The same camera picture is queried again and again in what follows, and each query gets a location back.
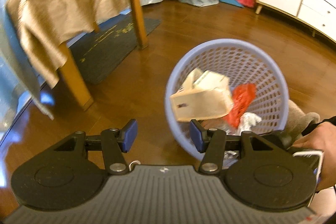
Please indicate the grey fuzzy slipper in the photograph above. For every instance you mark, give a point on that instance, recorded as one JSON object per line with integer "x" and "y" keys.
{"x": 297, "y": 122}

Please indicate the blue face mask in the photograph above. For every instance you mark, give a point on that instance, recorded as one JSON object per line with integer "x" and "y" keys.
{"x": 132, "y": 164}

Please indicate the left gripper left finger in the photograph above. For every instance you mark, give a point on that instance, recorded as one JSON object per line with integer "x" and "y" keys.
{"x": 115, "y": 142}

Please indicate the person's right hand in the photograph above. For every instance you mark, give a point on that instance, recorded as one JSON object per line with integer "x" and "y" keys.
{"x": 322, "y": 138}

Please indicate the tan chair cover cloth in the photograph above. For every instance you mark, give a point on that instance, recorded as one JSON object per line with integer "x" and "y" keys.
{"x": 43, "y": 25}

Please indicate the dark door mat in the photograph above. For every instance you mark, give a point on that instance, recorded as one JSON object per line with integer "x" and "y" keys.
{"x": 98, "y": 54}

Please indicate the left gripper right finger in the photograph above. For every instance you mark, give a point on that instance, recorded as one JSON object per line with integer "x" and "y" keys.
{"x": 210, "y": 142}

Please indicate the red plastic bag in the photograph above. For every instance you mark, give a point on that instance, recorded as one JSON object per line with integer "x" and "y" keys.
{"x": 242, "y": 96}

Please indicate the beige tissue box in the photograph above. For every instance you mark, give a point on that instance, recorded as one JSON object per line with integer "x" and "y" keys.
{"x": 203, "y": 95}

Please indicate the white tissue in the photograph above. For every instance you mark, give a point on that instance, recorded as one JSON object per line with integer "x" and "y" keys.
{"x": 248, "y": 121}

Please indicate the clear plastic water bottle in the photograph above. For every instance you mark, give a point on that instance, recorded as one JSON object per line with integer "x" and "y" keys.
{"x": 231, "y": 154}

